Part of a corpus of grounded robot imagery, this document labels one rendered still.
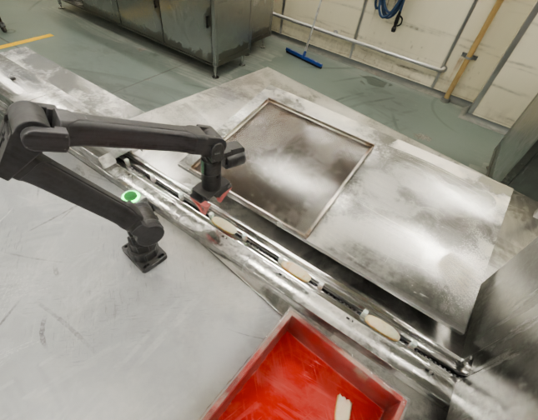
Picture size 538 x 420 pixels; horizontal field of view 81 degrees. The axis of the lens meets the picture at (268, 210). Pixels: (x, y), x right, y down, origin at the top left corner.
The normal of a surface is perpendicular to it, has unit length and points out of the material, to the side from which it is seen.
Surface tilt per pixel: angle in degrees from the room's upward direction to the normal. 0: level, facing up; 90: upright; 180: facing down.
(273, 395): 0
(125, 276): 0
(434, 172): 10
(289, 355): 0
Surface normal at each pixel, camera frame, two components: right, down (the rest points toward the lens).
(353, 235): 0.00, -0.56
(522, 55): -0.57, 0.57
